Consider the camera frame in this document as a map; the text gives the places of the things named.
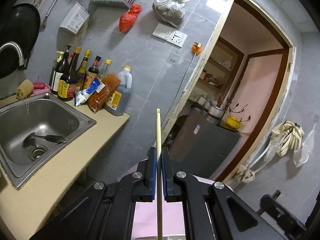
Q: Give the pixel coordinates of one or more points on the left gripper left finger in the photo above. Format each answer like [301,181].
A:
[105,211]

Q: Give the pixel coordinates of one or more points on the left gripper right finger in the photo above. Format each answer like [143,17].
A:
[211,211]

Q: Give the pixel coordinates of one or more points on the wooden chopstick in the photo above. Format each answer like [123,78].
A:
[159,175]

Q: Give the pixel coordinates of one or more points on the grey refrigerator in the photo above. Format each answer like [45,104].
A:
[202,144]

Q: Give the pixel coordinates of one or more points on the clear hanging plastic bag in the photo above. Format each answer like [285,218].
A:
[302,155]

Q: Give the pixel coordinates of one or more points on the black sink brush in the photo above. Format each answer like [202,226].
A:
[32,139]

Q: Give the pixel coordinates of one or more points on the yellow pot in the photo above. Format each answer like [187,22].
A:
[232,122]

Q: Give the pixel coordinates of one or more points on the steel pot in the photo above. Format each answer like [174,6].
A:
[216,112]

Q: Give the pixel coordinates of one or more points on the large oil jug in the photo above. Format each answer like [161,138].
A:
[117,102]

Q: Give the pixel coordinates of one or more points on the stainless steel sink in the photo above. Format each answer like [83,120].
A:
[43,114]

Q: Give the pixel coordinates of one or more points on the blue white packet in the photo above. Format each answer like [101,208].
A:
[82,96]

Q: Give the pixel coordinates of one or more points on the dark soy sauce bottle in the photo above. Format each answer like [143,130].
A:
[68,80]

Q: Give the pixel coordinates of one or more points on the orange spice bag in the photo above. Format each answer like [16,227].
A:
[97,99]

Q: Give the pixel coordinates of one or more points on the red cap sauce bottle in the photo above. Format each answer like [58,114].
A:
[92,72]

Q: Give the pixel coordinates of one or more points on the loofah sponge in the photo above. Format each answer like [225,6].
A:
[24,89]

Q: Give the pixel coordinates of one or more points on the dark vinegar bottle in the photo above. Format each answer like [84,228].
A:
[59,70]

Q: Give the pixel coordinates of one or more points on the red plastic bag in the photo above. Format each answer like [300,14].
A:
[128,19]

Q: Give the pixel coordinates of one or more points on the clear bag of dried goods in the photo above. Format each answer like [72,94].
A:
[170,11]

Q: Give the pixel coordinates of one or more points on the black wok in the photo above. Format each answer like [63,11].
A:
[19,32]

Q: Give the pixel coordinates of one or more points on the orange wall hook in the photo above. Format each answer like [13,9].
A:
[196,48]

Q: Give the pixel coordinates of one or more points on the white wall socket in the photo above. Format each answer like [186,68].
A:
[170,35]

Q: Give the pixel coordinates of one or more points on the white wall box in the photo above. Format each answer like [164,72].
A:
[74,20]

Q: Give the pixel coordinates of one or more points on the grey wall shelf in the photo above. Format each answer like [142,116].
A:
[114,3]

